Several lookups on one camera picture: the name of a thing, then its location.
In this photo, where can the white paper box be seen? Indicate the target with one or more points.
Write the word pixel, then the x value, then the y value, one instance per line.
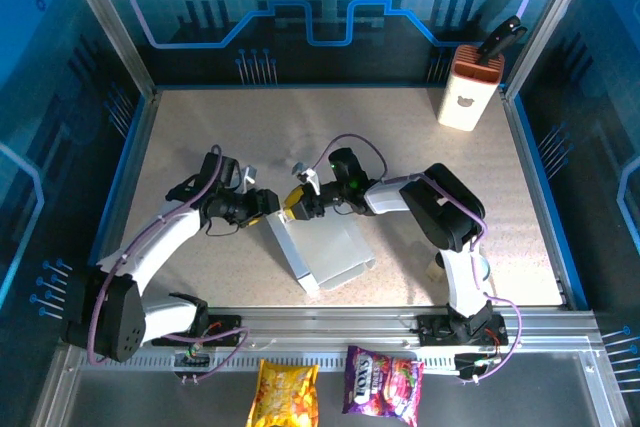
pixel 330 247

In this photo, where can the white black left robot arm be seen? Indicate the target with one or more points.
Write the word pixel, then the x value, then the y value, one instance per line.
pixel 160 242

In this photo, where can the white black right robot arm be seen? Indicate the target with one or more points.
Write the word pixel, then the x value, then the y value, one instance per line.
pixel 385 197

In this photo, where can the small jar black lid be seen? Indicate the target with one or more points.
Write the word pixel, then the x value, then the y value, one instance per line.
pixel 433 269

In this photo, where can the small controller board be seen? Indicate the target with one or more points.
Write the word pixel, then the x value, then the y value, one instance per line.
pixel 192 357
pixel 475 364

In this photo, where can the cream knife block orange top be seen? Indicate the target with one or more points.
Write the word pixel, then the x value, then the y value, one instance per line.
pixel 462 102

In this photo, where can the perforated aluminium strip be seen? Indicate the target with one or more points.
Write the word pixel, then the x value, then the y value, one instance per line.
pixel 330 362

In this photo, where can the tin can with pull tab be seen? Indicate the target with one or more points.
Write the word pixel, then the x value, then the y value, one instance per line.
pixel 483 267

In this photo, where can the yellow snack bag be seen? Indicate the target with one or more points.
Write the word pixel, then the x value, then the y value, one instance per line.
pixel 282 394

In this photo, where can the purple candy bag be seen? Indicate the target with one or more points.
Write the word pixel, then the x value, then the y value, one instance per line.
pixel 382 387

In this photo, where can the aluminium side rail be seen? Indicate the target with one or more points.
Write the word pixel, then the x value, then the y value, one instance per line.
pixel 535 197
pixel 126 197

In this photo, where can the aluminium front rail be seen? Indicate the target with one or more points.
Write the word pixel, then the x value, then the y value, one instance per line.
pixel 325 324

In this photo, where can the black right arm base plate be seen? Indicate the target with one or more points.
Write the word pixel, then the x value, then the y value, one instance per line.
pixel 432 329

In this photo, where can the aluminium frame post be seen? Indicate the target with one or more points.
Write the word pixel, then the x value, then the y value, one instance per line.
pixel 110 22
pixel 545 22

